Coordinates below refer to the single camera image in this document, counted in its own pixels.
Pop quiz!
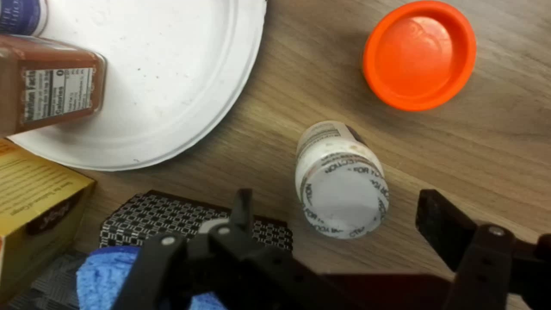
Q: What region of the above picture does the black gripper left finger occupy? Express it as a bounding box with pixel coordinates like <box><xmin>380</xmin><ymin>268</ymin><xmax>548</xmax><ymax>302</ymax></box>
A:
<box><xmin>228</xmin><ymin>187</ymin><xmax>252</xmax><ymax>232</ymax></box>

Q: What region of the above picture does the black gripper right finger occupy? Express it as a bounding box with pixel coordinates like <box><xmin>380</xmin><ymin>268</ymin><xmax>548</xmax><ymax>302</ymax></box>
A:
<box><xmin>414</xmin><ymin>189</ymin><xmax>476</xmax><ymax>270</ymax></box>

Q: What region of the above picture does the white pill bottle blue label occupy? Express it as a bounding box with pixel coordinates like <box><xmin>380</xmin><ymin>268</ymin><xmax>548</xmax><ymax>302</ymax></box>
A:
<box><xmin>294</xmin><ymin>120</ymin><xmax>388</xmax><ymax>239</ymax></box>

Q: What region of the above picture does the orange lid play-doh tub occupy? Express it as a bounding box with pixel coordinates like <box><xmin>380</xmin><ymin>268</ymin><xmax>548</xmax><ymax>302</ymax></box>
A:
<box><xmin>361</xmin><ymin>0</ymin><xmax>476</xmax><ymax>111</ymax></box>

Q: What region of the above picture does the brown spice jar red lid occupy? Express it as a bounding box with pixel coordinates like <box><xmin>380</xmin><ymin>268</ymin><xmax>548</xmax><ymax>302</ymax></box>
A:
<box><xmin>0</xmin><ymin>34</ymin><xmax>106</xmax><ymax>135</ymax></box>

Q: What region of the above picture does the white paper plate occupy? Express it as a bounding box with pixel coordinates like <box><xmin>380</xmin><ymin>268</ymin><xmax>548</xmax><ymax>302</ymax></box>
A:
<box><xmin>9</xmin><ymin>0</ymin><xmax>266</xmax><ymax>170</ymax></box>

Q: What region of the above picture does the blue folded cloth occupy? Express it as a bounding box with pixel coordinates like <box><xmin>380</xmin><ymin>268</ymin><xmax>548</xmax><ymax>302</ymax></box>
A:
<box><xmin>75</xmin><ymin>245</ymin><xmax>226</xmax><ymax>310</ymax></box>

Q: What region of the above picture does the yellow open tea box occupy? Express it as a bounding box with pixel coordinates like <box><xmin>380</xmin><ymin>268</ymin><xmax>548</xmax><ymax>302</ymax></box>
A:
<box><xmin>0</xmin><ymin>139</ymin><xmax>94</xmax><ymax>304</ymax></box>

